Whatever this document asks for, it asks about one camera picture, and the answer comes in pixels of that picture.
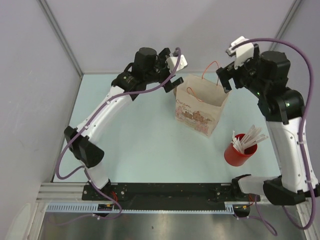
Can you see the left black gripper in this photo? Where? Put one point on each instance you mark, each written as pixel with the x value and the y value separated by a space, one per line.
pixel 161 60

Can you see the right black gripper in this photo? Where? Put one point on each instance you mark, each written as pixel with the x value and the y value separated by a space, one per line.
pixel 225 75

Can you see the paper takeout bag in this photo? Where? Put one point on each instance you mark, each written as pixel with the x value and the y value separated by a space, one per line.
pixel 199 104

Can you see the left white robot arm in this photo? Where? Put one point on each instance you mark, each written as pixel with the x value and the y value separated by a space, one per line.
pixel 149 71

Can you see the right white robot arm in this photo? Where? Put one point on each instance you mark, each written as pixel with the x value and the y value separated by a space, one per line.
pixel 265 75

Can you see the red straw holder cup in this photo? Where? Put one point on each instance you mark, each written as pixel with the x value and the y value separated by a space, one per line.
pixel 235 158

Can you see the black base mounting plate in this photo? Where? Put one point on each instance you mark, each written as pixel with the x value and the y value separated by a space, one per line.
pixel 175 196

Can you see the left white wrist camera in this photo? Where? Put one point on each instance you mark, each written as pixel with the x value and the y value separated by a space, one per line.
pixel 173 61

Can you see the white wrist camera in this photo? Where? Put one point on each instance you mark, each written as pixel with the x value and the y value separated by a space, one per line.
pixel 173 61
pixel 241 53

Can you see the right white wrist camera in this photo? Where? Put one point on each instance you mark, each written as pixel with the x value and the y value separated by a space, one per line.
pixel 241 53

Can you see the aluminium frame rail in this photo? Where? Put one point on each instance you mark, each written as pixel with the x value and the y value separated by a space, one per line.
pixel 61 192

